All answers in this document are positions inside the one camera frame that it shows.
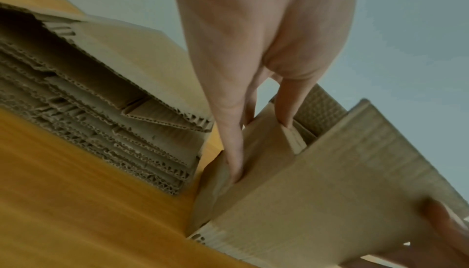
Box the brown cardboard paper box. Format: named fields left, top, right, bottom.
left=184, top=82, right=469, bottom=268

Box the stack of cardboard boxes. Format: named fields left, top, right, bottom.
left=0, top=1, right=217, bottom=197

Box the person's left hand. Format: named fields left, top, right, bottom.
left=166, top=0, right=362, bottom=185

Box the person's right hand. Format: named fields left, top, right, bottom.
left=361, top=198, right=469, bottom=268

